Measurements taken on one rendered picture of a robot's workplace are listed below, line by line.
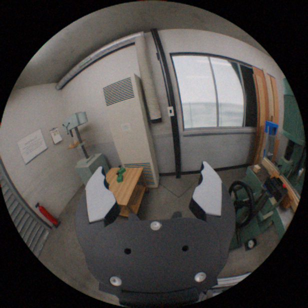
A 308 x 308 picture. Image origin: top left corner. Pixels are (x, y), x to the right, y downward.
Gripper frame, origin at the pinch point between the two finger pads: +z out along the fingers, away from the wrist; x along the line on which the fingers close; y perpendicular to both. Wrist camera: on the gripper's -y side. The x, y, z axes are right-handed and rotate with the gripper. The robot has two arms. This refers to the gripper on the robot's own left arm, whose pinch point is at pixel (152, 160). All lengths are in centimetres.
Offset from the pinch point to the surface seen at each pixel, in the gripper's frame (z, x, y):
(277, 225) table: -22, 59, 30
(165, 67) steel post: 127, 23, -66
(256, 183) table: 10, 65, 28
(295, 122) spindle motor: -2, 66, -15
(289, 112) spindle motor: 3, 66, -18
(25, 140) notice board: 61, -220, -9
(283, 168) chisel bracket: -1, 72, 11
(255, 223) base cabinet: -10, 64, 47
